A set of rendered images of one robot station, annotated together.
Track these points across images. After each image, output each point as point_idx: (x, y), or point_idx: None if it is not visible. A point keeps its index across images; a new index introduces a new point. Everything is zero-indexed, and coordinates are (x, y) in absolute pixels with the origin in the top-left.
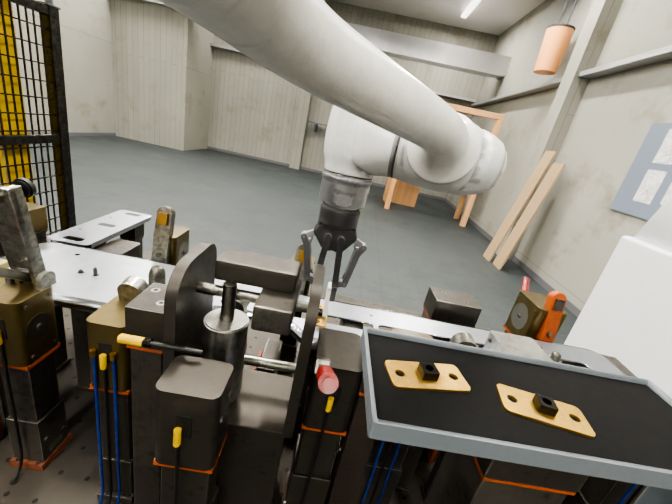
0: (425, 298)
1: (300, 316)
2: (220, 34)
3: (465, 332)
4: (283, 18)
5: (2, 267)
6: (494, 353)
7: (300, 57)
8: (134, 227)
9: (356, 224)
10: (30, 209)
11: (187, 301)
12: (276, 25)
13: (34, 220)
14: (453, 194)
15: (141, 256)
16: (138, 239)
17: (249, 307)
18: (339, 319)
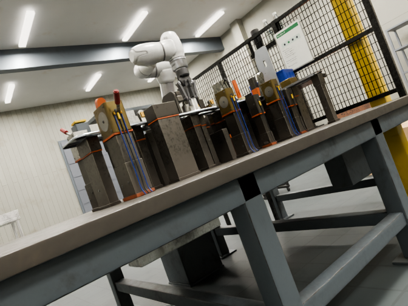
0: (177, 108)
1: (225, 119)
2: (151, 70)
3: (139, 110)
4: (146, 68)
5: (240, 98)
6: (130, 108)
7: (149, 67)
8: (300, 81)
9: (176, 76)
10: (284, 80)
11: (187, 101)
12: (147, 68)
13: (286, 84)
14: (144, 65)
15: (324, 96)
16: (316, 86)
17: (214, 110)
18: (276, 145)
